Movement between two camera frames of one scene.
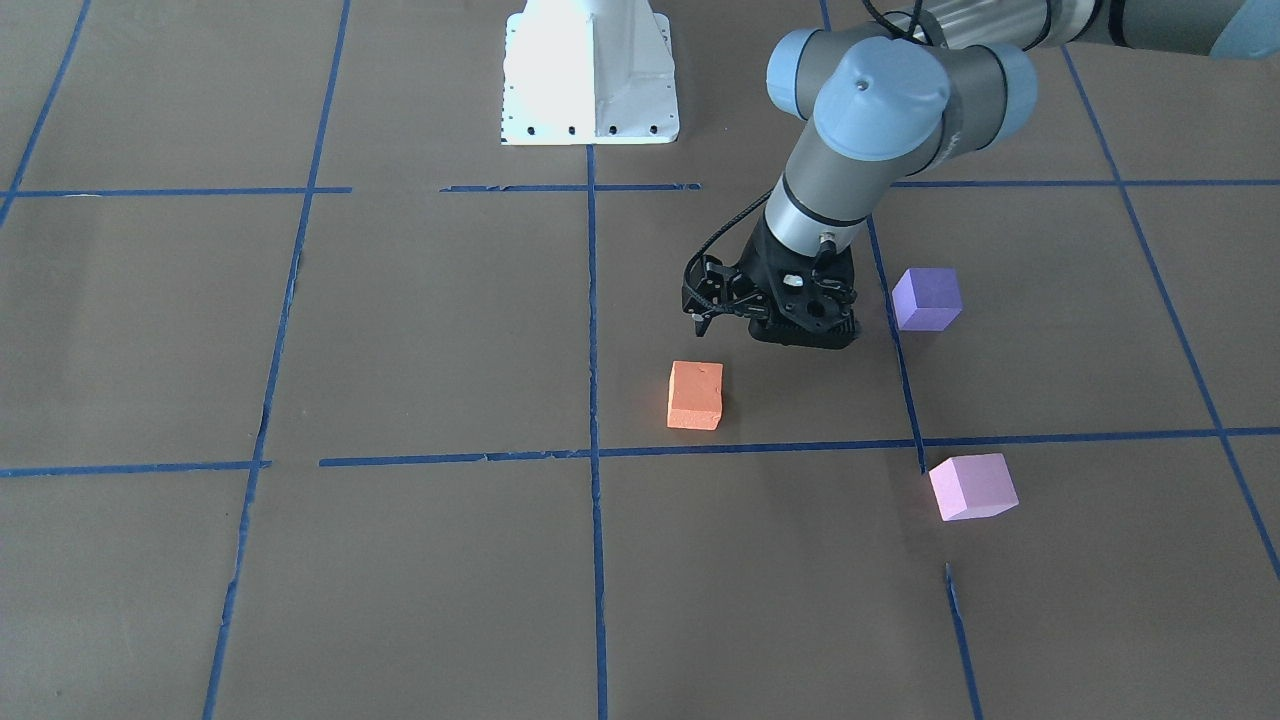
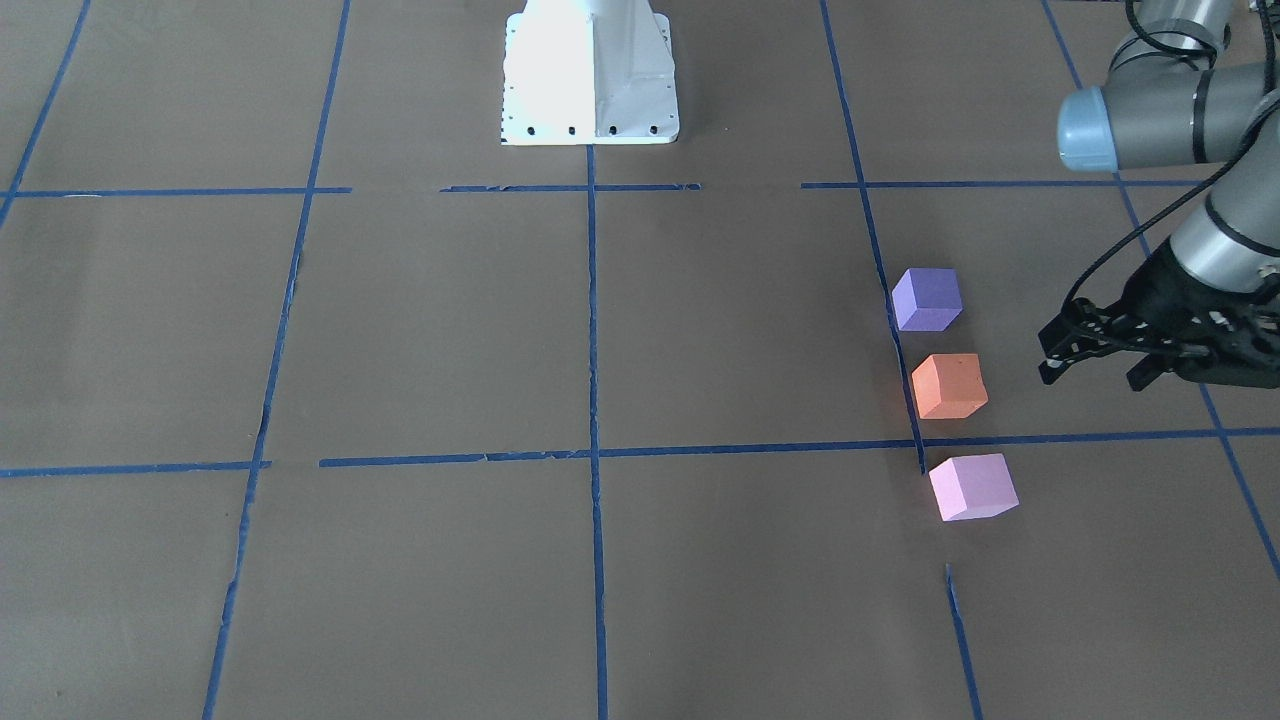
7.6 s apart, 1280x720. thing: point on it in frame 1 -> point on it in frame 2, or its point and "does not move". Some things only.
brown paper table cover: [321, 398] does not move
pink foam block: [975, 486] does not move
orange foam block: [695, 395] -> [949, 386]
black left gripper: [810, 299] -> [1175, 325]
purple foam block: [927, 299] does not move
